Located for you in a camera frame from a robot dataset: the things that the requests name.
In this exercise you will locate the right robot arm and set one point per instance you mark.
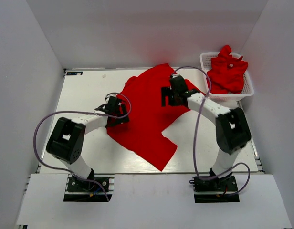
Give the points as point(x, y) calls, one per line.
point(232, 130)

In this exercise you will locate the white plastic basket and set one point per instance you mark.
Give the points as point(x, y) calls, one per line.
point(248, 90)

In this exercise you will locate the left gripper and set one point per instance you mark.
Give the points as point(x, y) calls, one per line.
point(121, 118)

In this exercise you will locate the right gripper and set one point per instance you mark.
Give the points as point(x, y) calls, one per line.
point(168, 97)

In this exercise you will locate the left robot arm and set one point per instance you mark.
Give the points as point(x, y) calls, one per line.
point(67, 138)

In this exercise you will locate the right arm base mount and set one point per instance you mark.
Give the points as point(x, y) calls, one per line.
point(215, 191)

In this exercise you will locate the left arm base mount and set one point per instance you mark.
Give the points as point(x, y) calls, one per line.
point(77, 191)

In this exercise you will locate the red t-shirt pile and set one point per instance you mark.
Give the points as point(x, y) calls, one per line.
point(227, 73)

